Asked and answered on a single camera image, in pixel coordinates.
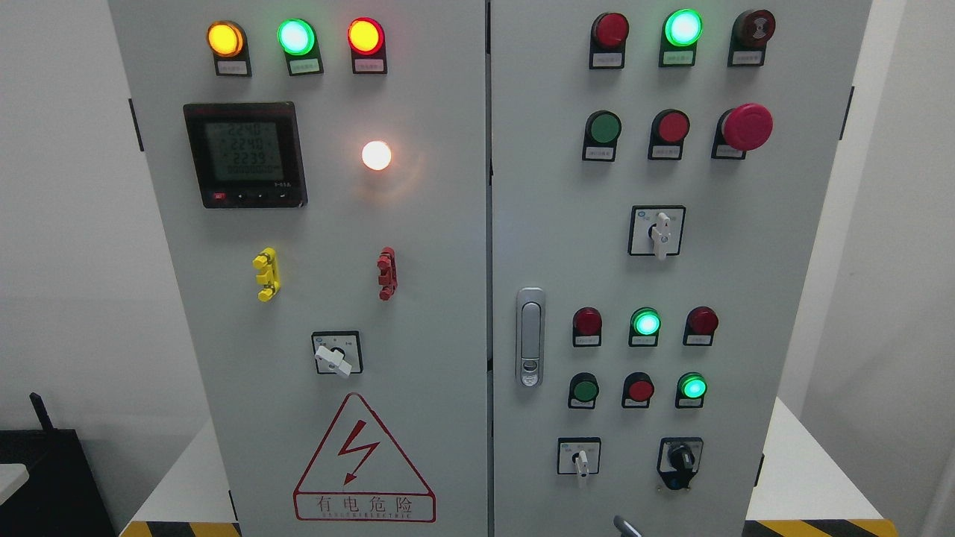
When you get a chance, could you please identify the green lit indicator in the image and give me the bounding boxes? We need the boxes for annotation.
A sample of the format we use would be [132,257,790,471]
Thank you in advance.
[659,9,704,68]
[628,307,661,348]

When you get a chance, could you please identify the green push button lower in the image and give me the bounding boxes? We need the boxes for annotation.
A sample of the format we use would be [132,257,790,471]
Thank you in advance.
[567,371,600,410]

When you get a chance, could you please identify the red push button upper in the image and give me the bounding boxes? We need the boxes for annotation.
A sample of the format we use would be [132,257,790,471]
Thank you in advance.
[648,108,690,160]

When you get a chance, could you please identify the grey cabinet door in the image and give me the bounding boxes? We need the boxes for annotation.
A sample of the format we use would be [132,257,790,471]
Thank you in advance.
[109,1,489,536]
[489,1,872,536]

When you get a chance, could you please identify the green indicator light left door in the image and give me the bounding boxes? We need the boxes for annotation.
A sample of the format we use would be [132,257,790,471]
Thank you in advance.
[277,18,324,76]

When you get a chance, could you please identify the grey right cabinet door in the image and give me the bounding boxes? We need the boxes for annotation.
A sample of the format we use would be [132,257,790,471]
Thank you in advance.
[489,1,872,536]

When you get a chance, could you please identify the yellow indicator light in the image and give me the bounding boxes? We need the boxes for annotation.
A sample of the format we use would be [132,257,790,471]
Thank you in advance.
[206,20,251,76]

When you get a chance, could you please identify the silver door handle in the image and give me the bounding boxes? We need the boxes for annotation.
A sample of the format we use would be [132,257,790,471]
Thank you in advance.
[516,288,545,387]

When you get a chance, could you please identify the dark red indicator top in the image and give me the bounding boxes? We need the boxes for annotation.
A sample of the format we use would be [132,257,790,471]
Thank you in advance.
[588,11,630,70]

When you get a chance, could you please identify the white lit indicator light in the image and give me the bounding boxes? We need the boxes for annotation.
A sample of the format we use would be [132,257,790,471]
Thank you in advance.
[361,139,393,172]

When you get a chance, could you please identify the red electric warning sticker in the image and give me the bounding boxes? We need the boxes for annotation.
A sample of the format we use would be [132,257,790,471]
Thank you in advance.
[293,393,436,524]

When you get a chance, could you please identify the dark red indicator middle left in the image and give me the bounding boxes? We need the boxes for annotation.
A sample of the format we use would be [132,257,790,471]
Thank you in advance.
[572,307,603,348]

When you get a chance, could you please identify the white selector switch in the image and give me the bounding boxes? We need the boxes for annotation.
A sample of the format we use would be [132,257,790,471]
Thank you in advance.
[627,205,686,260]
[557,436,601,489]

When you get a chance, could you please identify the black box with antenna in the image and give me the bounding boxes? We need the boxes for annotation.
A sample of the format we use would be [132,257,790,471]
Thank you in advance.
[1,393,116,536]

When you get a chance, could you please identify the red push button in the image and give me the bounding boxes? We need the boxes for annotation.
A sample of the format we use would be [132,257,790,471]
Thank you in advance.
[621,371,655,409]
[648,108,690,160]

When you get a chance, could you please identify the grey left cabinet door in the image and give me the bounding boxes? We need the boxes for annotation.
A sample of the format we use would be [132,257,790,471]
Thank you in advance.
[109,1,489,536]

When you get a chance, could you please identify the green push button upper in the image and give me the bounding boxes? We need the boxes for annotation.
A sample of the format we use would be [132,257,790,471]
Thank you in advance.
[582,110,623,162]

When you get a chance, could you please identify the white selector switch upper right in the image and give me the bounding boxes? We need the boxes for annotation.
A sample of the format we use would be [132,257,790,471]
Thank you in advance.
[627,205,686,260]

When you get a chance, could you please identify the green lit indicator top right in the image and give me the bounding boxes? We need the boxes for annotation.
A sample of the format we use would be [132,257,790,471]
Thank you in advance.
[659,9,704,68]

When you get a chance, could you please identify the white selector switch lower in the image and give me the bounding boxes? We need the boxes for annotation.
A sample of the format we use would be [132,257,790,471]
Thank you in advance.
[557,436,601,489]

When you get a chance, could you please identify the green lit button lower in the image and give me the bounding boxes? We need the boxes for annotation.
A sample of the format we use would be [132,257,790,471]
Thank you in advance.
[674,371,707,409]

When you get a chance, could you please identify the dark red indicator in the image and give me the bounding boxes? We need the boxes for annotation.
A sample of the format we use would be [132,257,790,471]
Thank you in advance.
[572,307,603,348]
[588,11,630,70]
[683,306,719,347]

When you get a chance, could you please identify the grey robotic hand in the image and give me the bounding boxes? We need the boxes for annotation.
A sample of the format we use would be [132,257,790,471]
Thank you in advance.
[613,515,642,537]

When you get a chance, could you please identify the white selector switch left door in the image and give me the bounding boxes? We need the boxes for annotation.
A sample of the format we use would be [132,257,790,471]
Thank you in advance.
[311,330,363,378]

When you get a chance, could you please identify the red emergency stop button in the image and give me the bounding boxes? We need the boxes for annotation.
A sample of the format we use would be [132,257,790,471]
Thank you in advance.
[712,103,774,160]

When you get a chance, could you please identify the dark red indicator middle right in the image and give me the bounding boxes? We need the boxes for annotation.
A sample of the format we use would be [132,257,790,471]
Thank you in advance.
[683,306,719,347]

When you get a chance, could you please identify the green push button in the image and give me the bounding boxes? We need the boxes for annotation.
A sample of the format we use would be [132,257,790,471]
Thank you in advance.
[582,110,623,162]
[567,371,600,410]

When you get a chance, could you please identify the black key selector switch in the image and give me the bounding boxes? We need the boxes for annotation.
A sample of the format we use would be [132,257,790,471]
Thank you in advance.
[656,436,705,492]

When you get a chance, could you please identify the green lit indicator middle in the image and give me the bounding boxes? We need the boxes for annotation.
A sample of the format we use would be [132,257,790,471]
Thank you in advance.
[628,307,661,348]

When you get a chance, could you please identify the dark red buzzer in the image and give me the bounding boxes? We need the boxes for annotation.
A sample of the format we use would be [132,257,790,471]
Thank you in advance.
[727,9,777,67]

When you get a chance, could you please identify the red lit indicator light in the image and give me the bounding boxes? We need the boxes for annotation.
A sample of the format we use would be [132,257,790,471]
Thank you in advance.
[347,16,388,75]

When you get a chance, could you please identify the red push button lower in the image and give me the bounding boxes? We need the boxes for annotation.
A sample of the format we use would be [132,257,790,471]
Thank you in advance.
[621,371,655,409]

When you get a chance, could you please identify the black digital power meter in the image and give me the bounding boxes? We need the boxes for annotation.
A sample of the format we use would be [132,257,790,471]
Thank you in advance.
[182,101,308,210]

